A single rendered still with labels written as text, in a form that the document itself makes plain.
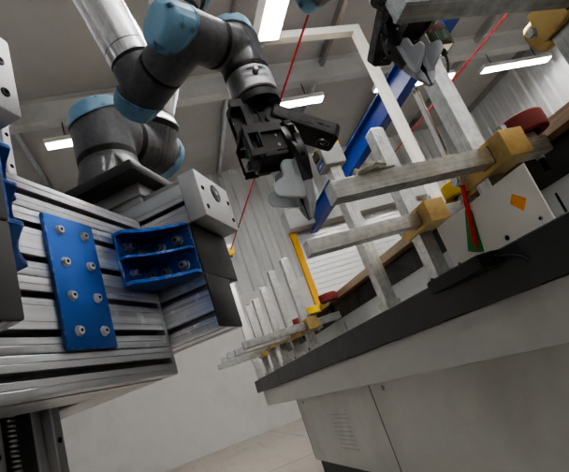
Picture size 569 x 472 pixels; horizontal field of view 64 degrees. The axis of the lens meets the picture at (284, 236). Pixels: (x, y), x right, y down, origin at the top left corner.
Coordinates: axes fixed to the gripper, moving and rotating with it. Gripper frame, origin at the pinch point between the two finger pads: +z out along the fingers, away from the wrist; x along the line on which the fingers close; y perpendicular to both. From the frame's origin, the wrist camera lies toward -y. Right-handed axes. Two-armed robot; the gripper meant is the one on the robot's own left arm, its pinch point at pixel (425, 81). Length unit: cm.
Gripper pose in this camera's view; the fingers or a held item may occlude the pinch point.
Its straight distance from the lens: 87.7
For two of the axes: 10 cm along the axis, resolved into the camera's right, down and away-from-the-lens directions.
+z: 3.3, 9.0, -3.0
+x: 9.2, -2.3, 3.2
